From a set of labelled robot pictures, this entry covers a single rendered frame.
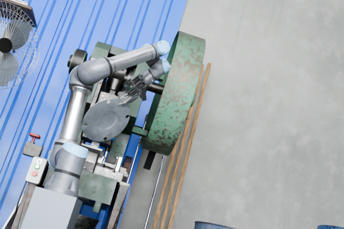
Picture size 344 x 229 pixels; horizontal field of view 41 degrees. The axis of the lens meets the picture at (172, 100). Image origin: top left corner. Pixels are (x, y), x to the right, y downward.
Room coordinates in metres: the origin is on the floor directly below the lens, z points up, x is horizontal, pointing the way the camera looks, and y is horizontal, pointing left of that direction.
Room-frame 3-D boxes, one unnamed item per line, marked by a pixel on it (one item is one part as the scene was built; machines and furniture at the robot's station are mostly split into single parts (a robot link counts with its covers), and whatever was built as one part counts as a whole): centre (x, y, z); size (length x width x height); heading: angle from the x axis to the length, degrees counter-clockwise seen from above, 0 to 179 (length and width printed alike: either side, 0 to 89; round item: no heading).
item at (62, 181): (2.05, 0.36, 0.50); 0.15 x 0.15 x 0.10
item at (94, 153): (2.69, 0.37, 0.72); 0.25 x 0.14 x 0.14; 5
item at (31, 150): (2.60, 0.68, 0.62); 0.10 x 0.06 x 0.20; 95
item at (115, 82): (2.86, 0.39, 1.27); 0.21 x 0.12 x 0.34; 5
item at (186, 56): (3.00, 0.06, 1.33); 1.03 x 0.28 x 0.82; 5
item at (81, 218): (2.86, 0.39, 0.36); 0.34 x 0.34 x 0.10
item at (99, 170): (2.86, 0.39, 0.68); 0.45 x 0.30 x 0.06; 95
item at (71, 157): (2.06, 0.36, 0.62); 0.13 x 0.12 x 0.14; 27
